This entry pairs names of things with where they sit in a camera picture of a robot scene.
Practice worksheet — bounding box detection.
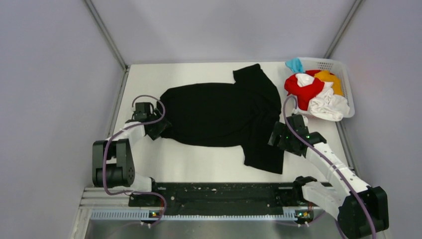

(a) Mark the black t shirt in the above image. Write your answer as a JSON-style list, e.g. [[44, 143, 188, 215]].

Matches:
[[157, 64, 284, 174]]

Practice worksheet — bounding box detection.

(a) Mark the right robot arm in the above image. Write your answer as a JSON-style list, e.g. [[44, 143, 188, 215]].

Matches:
[[268, 115, 390, 239]]

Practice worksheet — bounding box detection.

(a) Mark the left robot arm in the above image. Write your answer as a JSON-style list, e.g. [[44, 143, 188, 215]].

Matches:
[[92, 101, 169, 206]]

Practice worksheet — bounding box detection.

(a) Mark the red t shirt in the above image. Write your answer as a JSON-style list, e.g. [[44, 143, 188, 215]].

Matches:
[[284, 70, 325, 111]]

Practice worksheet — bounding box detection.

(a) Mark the white t shirt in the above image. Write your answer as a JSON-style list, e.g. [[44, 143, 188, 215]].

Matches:
[[294, 82, 350, 121]]

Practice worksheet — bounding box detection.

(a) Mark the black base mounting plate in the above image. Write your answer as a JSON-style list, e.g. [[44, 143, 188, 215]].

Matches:
[[128, 183, 317, 220]]

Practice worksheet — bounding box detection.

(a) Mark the light blue t shirt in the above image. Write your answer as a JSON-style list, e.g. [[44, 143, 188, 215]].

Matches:
[[285, 57, 306, 74]]

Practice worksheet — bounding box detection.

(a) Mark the yellow t shirt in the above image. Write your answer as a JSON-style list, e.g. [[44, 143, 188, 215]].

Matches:
[[314, 70, 344, 96]]

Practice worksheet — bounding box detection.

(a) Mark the white plastic laundry basket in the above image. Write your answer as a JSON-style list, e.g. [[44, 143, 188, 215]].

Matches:
[[284, 58, 352, 121]]

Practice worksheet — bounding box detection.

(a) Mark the left corner metal post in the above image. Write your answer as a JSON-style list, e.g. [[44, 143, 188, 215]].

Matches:
[[82, 0, 128, 71]]

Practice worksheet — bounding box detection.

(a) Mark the corner metal post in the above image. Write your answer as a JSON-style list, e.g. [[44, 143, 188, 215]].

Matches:
[[323, 0, 365, 59], [82, 0, 128, 71]]

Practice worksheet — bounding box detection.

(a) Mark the aluminium frame rail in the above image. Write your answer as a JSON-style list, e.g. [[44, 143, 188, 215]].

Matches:
[[71, 186, 390, 239]]

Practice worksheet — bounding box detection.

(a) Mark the right corner metal post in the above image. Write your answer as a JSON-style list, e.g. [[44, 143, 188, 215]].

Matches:
[[323, 0, 365, 59]]

